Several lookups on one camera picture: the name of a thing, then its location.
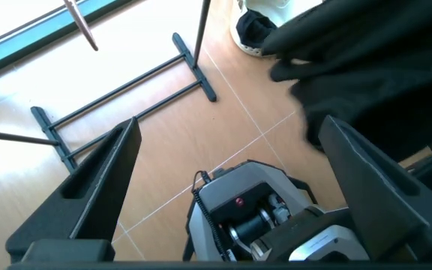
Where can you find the black clothes rack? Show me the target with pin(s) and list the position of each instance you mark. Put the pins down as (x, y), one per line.
(197, 71)

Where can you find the black garment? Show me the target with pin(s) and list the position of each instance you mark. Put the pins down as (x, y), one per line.
(381, 67)

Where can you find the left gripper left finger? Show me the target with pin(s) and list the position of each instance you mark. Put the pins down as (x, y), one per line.
(96, 217)

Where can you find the white laundry basket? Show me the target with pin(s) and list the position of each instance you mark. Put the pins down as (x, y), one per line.
(238, 43)

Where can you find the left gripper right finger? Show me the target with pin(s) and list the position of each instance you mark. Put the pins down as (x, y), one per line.
(381, 210)

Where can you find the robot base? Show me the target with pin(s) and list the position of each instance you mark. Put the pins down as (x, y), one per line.
(238, 183)

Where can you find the pink clothes hanger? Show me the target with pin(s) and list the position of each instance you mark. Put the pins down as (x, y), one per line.
(84, 28)

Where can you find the window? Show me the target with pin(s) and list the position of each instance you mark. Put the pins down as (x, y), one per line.
(32, 37)

